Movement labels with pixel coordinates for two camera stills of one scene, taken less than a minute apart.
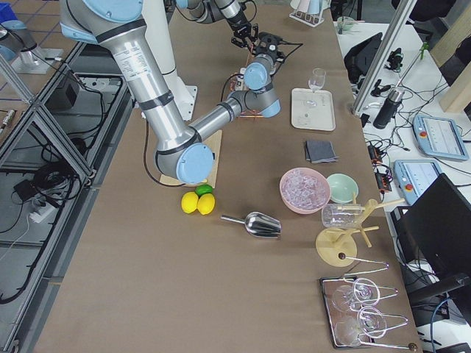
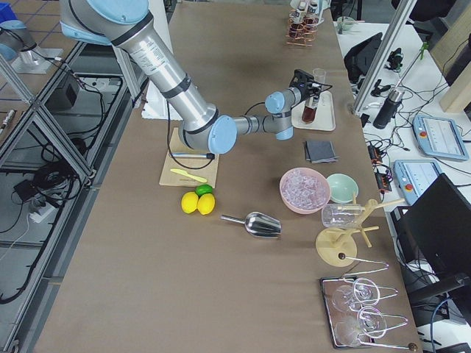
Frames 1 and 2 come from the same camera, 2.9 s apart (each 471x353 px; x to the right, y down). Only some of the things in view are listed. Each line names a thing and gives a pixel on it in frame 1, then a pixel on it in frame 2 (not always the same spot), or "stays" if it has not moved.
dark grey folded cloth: (319, 151) stays
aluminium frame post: (387, 48) stays
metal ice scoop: (259, 224) stays
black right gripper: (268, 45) → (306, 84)
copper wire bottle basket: (233, 79) → (303, 33)
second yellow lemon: (206, 204) stays
